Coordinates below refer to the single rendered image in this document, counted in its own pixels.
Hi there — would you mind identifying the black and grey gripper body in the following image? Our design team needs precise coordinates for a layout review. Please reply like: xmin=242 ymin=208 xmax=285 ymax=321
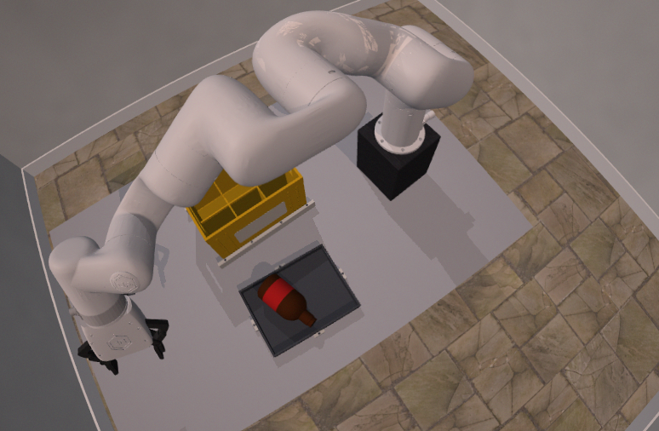
xmin=80 ymin=295 xmax=152 ymax=361

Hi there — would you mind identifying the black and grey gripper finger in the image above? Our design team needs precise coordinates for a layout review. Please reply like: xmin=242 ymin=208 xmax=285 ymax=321
xmin=145 ymin=319 xmax=169 ymax=359
xmin=77 ymin=341 xmax=118 ymax=376

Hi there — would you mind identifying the yellow storage crate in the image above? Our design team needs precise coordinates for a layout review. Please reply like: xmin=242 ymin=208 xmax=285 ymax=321
xmin=186 ymin=168 xmax=306 ymax=259

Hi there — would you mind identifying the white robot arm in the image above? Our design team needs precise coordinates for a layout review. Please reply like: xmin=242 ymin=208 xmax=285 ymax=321
xmin=49 ymin=10 xmax=474 ymax=326

